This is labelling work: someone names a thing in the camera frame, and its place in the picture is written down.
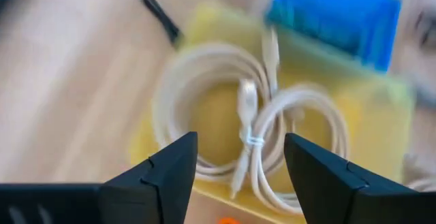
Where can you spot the orange plastic basket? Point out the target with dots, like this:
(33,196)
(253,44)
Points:
(228,221)

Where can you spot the blue plastic basket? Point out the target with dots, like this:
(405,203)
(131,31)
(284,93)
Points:
(334,16)

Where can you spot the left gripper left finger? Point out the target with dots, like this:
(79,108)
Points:
(160,190)

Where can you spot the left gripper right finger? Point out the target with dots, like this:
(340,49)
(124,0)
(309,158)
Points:
(334,193)

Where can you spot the yellow translucent plastic bin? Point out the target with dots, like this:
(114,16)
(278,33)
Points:
(374,125)

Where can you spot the black pen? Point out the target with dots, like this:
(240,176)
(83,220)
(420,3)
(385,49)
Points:
(160,14)

